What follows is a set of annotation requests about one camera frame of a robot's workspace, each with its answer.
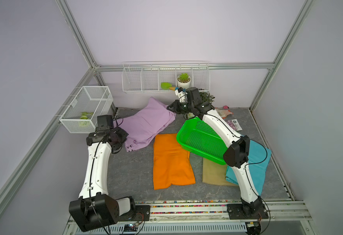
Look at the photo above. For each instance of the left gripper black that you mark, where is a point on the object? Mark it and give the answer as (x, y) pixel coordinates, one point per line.
(124, 135)

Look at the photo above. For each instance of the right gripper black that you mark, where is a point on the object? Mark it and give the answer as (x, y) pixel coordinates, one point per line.
(177, 105)

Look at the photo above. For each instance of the green plastic basket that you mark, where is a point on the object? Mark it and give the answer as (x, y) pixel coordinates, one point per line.
(206, 138)

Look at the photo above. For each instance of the purple pants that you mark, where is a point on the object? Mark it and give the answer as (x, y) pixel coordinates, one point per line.
(146, 124)

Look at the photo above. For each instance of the orange pants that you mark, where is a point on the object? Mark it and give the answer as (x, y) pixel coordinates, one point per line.
(171, 163)

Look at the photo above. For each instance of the tan pants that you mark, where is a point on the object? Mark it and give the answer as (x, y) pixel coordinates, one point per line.
(215, 174)

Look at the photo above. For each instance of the teal pants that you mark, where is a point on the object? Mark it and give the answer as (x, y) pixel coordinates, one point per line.
(259, 158)

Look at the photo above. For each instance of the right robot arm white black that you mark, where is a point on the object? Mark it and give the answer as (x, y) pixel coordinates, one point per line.
(238, 147)

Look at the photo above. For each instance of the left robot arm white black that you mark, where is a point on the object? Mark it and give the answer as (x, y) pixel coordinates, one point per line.
(94, 208)

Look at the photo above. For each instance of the green item in side basket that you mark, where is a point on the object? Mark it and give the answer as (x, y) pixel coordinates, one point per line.
(85, 119)

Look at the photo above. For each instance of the large potted plant white pot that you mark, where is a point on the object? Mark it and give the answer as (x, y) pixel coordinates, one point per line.
(207, 97)

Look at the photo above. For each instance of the small potted plant white pot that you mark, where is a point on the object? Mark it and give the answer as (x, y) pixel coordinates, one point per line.
(184, 81)

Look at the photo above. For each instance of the orange white work gloves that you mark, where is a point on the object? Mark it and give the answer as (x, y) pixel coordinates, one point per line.
(223, 113)

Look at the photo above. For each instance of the green toy shovel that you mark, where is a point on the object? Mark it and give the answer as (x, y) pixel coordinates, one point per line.
(168, 86)

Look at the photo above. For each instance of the flower seed packet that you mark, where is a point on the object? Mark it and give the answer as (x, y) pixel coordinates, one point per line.
(234, 124)

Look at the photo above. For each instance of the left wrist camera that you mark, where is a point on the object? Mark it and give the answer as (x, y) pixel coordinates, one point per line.
(181, 94)

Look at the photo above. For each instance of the white wire side basket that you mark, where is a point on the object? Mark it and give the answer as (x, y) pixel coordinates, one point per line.
(96, 99)

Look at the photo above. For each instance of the white wire wall shelf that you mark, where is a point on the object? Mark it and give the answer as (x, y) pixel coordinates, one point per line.
(154, 77)

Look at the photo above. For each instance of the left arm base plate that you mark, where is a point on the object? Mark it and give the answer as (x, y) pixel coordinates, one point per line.
(139, 213)

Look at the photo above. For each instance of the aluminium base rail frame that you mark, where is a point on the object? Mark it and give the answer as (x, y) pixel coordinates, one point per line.
(211, 216)

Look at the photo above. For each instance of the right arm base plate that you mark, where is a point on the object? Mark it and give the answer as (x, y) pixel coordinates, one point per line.
(236, 212)

